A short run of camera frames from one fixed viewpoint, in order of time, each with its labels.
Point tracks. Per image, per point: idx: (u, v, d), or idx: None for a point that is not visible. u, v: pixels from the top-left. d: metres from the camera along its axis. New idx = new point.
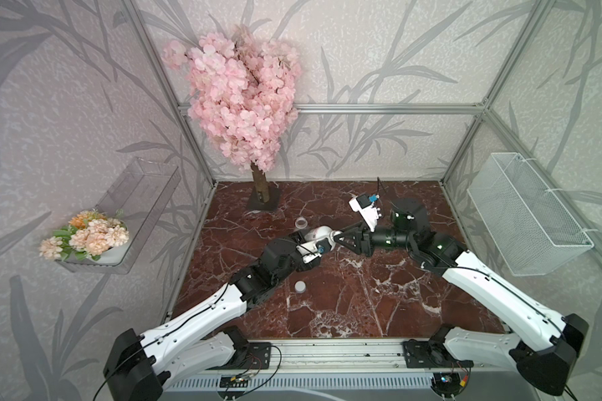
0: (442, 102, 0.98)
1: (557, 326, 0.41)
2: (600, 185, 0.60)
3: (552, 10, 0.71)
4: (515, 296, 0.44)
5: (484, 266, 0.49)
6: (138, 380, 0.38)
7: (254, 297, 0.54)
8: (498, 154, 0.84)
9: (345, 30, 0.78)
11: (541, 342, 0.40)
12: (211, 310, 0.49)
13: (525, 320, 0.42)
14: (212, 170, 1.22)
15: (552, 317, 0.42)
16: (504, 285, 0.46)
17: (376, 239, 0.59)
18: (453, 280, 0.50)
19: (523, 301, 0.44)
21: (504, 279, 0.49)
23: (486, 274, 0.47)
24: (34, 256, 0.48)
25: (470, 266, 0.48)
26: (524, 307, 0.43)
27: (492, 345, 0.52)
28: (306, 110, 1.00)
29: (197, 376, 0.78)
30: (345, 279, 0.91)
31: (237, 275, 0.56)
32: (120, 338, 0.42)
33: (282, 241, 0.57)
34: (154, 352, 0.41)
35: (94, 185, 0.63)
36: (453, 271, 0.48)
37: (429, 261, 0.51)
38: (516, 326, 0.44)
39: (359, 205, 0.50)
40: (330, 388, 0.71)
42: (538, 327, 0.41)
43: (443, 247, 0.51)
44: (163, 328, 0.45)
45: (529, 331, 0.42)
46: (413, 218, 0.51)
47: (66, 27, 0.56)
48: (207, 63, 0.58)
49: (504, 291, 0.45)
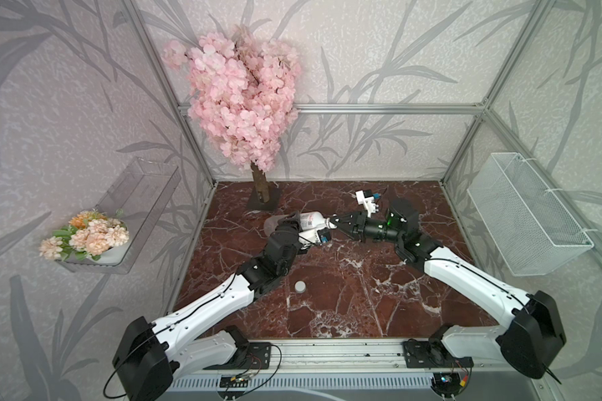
0: (442, 102, 0.98)
1: (519, 300, 0.44)
2: (600, 185, 0.60)
3: (552, 10, 0.71)
4: (482, 278, 0.49)
5: (456, 256, 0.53)
6: (152, 365, 0.38)
7: (261, 287, 0.55)
8: (498, 154, 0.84)
9: (345, 30, 0.78)
11: (506, 316, 0.44)
12: (221, 299, 0.49)
13: (491, 297, 0.46)
14: (212, 170, 1.22)
15: (515, 293, 0.45)
16: (472, 270, 0.51)
17: (369, 230, 0.65)
18: (433, 274, 0.56)
19: (489, 281, 0.48)
21: (472, 264, 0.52)
23: (456, 261, 0.53)
24: (34, 256, 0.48)
25: (443, 257, 0.55)
26: (490, 286, 0.47)
27: (482, 336, 0.53)
28: (307, 110, 1.00)
29: (197, 376, 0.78)
30: (345, 279, 0.91)
31: (245, 266, 0.57)
32: (131, 326, 0.42)
33: (283, 230, 0.57)
34: (166, 338, 0.42)
35: (94, 185, 0.63)
36: (431, 264, 0.55)
37: (410, 257, 0.59)
38: (486, 307, 0.47)
39: (363, 196, 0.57)
40: (330, 388, 0.71)
42: (502, 302, 0.44)
43: (421, 245, 0.59)
44: (174, 316, 0.45)
45: (495, 307, 0.45)
46: (405, 220, 0.57)
47: (66, 27, 0.56)
48: (208, 63, 0.58)
49: (471, 275, 0.50)
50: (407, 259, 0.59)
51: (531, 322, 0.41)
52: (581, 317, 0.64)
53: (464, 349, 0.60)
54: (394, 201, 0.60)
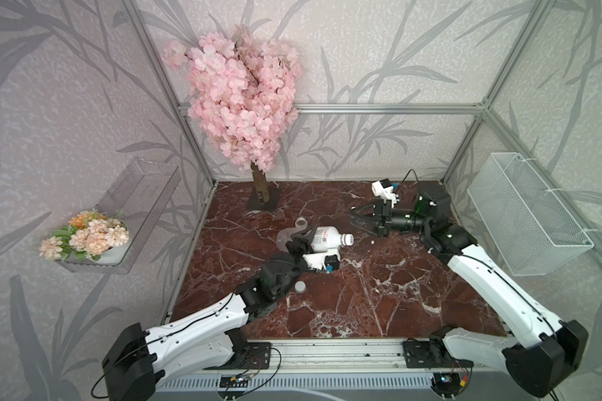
0: (442, 102, 0.98)
1: (550, 324, 0.41)
2: (601, 185, 0.59)
3: (552, 10, 0.71)
4: (514, 292, 0.45)
5: (490, 261, 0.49)
6: (137, 375, 0.39)
7: (257, 310, 0.56)
8: (498, 154, 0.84)
9: (345, 30, 0.78)
11: (530, 336, 0.41)
12: (216, 317, 0.50)
13: (518, 313, 0.43)
14: (212, 170, 1.22)
15: (547, 317, 0.42)
16: (506, 280, 0.47)
17: (396, 222, 0.59)
18: (456, 270, 0.52)
19: (522, 296, 0.44)
21: (507, 275, 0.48)
23: (488, 266, 0.48)
24: (34, 256, 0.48)
25: (475, 256, 0.50)
26: (521, 302, 0.43)
27: (487, 343, 0.53)
28: (307, 110, 1.00)
29: (197, 376, 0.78)
30: (345, 279, 0.91)
31: (243, 286, 0.57)
32: (127, 332, 0.43)
33: (278, 260, 0.55)
34: (156, 350, 0.43)
35: (94, 184, 0.63)
36: (458, 259, 0.50)
37: (436, 247, 0.53)
38: (510, 322, 0.44)
39: (381, 187, 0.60)
40: (330, 388, 0.71)
42: (530, 322, 0.41)
43: (453, 238, 0.53)
44: (167, 327, 0.46)
45: (521, 326, 0.42)
46: (436, 205, 0.52)
47: (66, 27, 0.56)
48: (207, 63, 0.58)
49: (502, 286, 0.46)
50: (433, 247, 0.53)
51: (556, 351, 0.38)
52: (582, 317, 0.64)
53: (463, 352, 0.60)
54: (426, 185, 0.55)
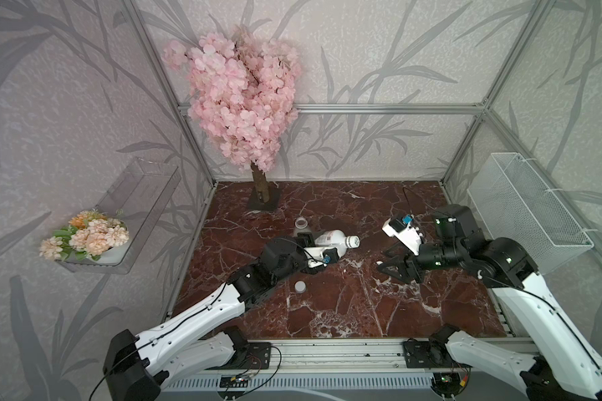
0: (442, 102, 0.98)
1: None
2: (601, 185, 0.59)
3: (552, 10, 0.71)
4: (574, 340, 0.38)
5: (550, 298, 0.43)
6: (132, 383, 0.38)
7: (252, 297, 0.53)
8: (498, 154, 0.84)
9: (345, 30, 0.78)
11: (584, 389, 0.37)
12: (207, 311, 0.47)
13: (578, 366, 0.37)
14: (212, 170, 1.22)
15: None
16: (567, 322, 0.40)
17: (425, 259, 0.53)
18: (509, 302, 0.42)
19: (580, 344, 0.38)
21: (566, 314, 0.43)
23: (553, 307, 0.40)
24: (34, 256, 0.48)
25: (536, 294, 0.40)
26: (581, 352, 0.38)
27: (501, 358, 0.52)
28: (307, 110, 1.00)
29: (198, 376, 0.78)
30: (345, 279, 0.91)
31: (237, 274, 0.54)
32: (116, 339, 0.41)
33: (281, 240, 0.54)
34: (148, 354, 0.41)
35: (94, 185, 0.63)
36: (517, 293, 0.40)
37: (489, 270, 0.42)
38: (555, 362, 0.40)
39: (395, 230, 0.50)
40: (330, 388, 0.71)
42: (589, 377, 0.37)
43: (511, 258, 0.42)
44: (158, 329, 0.44)
45: (575, 377, 0.38)
46: (456, 221, 0.46)
47: (66, 27, 0.56)
48: (208, 63, 0.58)
49: (564, 331, 0.39)
50: (487, 271, 0.41)
51: None
52: (582, 317, 0.64)
53: (469, 359, 0.59)
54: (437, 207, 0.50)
